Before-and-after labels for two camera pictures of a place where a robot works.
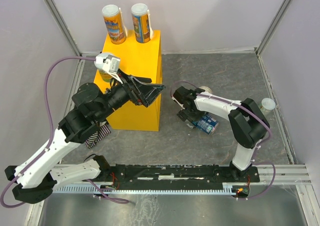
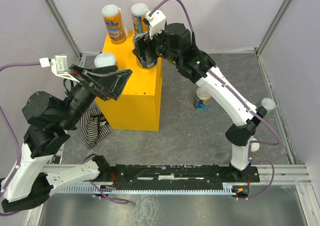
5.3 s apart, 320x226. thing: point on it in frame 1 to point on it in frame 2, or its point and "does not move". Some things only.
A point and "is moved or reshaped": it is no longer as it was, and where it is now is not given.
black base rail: [189, 176] does not move
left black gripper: [145, 94] to [108, 85]
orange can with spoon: [115, 23] does not move
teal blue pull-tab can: [207, 124] to [149, 59]
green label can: [105, 75] is moved or reshaped
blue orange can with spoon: [142, 22] does not move
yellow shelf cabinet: [143, 59] does not move
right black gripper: [182, 115] to [145, 42]
